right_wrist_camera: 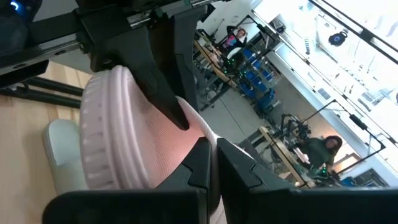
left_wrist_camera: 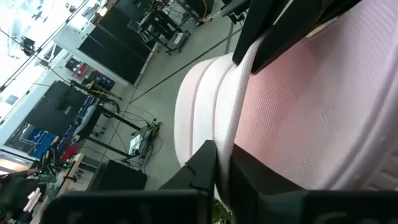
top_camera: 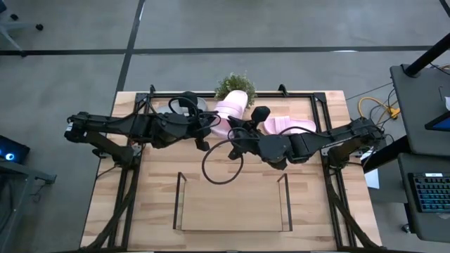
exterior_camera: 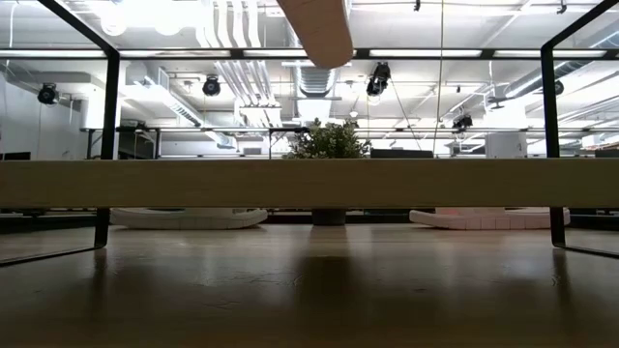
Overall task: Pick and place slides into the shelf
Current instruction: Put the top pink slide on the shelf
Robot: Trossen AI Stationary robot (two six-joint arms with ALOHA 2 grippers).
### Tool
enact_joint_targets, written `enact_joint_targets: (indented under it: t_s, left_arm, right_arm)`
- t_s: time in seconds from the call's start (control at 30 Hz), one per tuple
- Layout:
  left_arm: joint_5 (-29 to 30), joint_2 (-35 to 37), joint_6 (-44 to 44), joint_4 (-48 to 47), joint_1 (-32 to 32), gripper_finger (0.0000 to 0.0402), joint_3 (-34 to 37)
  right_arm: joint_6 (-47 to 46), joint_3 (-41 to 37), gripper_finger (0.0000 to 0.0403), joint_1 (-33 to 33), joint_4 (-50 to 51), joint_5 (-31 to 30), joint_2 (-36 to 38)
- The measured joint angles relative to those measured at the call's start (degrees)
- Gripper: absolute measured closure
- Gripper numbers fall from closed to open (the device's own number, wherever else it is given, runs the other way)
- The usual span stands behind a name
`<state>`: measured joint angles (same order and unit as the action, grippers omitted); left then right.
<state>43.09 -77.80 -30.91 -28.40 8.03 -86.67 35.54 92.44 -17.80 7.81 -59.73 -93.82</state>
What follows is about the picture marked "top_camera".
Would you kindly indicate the grey keyboard desk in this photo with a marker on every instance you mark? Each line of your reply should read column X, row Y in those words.
column 406, row 165

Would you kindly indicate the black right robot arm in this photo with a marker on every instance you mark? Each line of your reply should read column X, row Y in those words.
column 316, row 140

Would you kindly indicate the grey office chair base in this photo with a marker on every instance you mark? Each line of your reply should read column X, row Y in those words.
column 21, row 25

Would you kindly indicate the monitor with blue screen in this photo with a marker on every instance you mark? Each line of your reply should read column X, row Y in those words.
column 441, row 123

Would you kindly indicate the black pole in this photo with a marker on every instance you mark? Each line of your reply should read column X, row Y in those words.
column 429, row 56

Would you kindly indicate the small green potted plant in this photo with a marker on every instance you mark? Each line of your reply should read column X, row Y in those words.
column 232, row 84

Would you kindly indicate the grey metal stand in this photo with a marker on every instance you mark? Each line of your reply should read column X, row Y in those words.
column 21, row 175

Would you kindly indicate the grey rubber slide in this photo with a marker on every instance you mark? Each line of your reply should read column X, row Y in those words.
column 161, row 109

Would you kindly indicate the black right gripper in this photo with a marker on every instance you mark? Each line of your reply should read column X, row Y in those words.
column 246, row 135

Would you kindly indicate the black metal table frame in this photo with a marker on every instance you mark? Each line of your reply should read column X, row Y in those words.
column 299, row 95

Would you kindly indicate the black backlit keyboard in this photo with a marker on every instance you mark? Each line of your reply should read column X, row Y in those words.
column 432, row 193

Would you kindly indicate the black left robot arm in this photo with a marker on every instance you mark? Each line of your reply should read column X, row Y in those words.
column 123, row 126

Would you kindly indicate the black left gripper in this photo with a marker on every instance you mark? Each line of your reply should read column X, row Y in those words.
column 198, row 123

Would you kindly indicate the grey desk top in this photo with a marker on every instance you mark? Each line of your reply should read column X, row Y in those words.
column 418, row 112

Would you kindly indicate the black computer with blue light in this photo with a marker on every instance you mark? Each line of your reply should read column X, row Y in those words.
column 10, row 149

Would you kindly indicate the pink rubber slide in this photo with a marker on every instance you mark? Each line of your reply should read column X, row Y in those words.
column 295, row 123
column 228, row 105

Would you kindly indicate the white paper sheet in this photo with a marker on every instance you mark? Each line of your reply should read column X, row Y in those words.
column 372, row 179

